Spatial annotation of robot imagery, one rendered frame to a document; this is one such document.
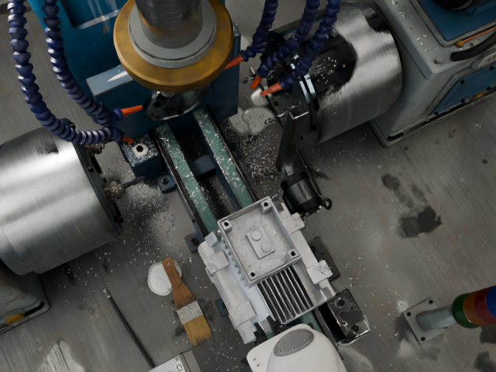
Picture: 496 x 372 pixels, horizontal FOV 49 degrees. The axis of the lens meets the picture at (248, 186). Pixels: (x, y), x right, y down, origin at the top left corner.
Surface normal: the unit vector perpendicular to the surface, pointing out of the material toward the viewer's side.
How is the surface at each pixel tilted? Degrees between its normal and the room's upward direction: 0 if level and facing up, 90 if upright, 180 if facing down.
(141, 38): 0
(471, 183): 0
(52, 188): 17
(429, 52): 0
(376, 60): 28
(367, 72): 36
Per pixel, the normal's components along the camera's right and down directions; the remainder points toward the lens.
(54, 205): 0.27, 0.18
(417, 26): 0.04, -0.31
